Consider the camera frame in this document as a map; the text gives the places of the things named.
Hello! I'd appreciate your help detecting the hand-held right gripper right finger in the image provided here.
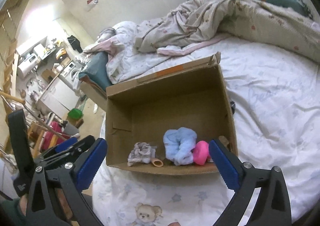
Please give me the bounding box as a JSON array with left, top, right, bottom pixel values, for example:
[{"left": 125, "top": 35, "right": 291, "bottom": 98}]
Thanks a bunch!
[{"left": 209, "top": 139, "right": 292, "bottom": 226}]

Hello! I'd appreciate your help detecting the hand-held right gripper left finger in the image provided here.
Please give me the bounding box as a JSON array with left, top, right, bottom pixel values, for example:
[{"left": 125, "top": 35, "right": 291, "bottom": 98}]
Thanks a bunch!
[{"left": 26, "top": 138, "right": 108, "bottom": 226}]

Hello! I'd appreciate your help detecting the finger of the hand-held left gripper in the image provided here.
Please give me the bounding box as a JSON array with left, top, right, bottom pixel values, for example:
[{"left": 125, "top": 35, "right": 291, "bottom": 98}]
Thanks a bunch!
[
  {"left": 40, "top": 135, "right": 97, "bottom": 166},
  {"left": 40, "top": 137, "right": 78, "bottom": 159}
]

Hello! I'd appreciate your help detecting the pink heart-shaped cup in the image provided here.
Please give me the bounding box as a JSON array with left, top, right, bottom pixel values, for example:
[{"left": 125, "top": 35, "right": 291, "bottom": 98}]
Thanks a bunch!
[{"left": 192, "top": 140, "right": 210, "bottom": 166}]

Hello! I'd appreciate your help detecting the brown lace scrunchie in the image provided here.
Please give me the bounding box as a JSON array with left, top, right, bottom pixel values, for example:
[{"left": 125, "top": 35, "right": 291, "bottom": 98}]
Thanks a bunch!
[{"left": 127, "top": 142, "right": 157, "bottom": 167}]

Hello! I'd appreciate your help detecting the cardboard box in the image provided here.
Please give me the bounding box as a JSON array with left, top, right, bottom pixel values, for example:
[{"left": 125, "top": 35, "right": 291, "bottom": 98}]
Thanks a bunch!
[{"left": 105, "top": 51, "right": 238, "bottom": 176}]

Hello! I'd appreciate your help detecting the person's left forearm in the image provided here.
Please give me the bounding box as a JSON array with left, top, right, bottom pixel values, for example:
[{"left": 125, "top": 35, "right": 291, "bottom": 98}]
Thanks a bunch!
[{"left": 0, "top": 195, "right": 28, "bottom": 226}]

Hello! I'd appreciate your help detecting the pink suitcase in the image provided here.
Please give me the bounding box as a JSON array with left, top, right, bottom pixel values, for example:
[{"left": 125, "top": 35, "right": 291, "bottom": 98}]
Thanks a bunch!
[{"left": 40, "top": 121, "right": 68, "bottom": 151}]

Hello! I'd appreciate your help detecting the green plastic container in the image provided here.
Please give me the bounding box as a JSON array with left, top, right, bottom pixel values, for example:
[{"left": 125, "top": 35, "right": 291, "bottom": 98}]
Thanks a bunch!
[{"left": 67, "top": 108, "right": 83, "bottom": 119}]

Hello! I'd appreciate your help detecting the white low cabinet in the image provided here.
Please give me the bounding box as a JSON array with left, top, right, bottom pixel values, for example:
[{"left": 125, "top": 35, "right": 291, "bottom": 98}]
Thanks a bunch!
[{"left": 37, "top": 76, "right": 80, "bottom": 111}]

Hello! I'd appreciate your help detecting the blue fluffy scrunchie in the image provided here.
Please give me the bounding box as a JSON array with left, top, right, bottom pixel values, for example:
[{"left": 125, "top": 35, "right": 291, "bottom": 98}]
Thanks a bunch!
[{"left": 163, "top": 127, "right": 198, "bottom": 166}]

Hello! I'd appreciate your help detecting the wooden rack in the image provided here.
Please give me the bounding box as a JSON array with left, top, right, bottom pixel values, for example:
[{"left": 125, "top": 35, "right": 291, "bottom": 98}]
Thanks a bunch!
[{"left": 0, "top": 90, "right": 50, "bottom": 156}]

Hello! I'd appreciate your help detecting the white kitchen appliance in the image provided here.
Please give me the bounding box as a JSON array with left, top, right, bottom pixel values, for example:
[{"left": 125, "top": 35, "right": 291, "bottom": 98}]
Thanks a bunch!
[{"left": 17, "top": 52, "right": 40, "bottom": 79}]

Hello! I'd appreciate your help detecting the pink white floral blanket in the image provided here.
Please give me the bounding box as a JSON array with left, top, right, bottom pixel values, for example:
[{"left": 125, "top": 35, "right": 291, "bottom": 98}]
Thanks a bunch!
[{"left": 82, "top": 21, "right": 225, "bottom": 84}]

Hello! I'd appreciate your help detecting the black hanging cloth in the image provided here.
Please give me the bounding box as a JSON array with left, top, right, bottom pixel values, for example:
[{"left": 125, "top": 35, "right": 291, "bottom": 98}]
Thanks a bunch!
[{"left": 67, "top": 35, "right": 83, "bottom": 53}]

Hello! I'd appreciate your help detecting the beige floral quilt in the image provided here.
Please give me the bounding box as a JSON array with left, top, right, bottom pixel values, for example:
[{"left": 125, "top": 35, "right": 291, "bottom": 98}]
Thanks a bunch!
[{"left": 134, "top": 0, "right": 320, "bottom": 63}]

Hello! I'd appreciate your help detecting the wooden wall cabinet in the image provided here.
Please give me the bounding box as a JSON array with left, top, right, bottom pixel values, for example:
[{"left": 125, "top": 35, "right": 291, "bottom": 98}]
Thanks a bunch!
[{"left": 0, "top": 0, "right": 65, "bottom": 66}]

